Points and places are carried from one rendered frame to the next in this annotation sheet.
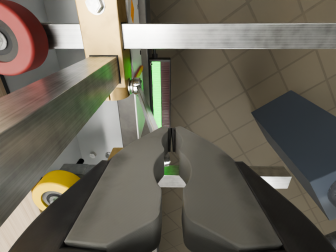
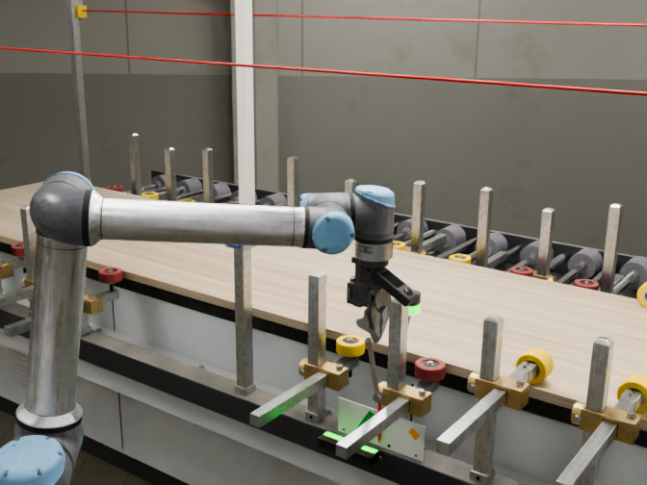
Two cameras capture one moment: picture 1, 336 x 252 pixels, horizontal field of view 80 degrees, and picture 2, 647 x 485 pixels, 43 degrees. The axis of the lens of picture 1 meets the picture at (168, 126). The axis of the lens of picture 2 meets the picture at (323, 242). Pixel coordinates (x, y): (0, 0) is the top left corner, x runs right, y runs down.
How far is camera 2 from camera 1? 1.91 m
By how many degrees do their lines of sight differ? 58
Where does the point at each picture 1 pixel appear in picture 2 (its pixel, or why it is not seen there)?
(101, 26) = (413, 393)
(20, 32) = (427, 368)
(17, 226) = (347, 325)
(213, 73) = not seen: outside the picture
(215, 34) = (379, 417)
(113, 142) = not seen: hidden behind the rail
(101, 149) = not seen: hidden behind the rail
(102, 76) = (396, 365)
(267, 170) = (269, 416)
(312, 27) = (355, 439)
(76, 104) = (395, 341)
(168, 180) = (310, 381)
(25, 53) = (420, 366)
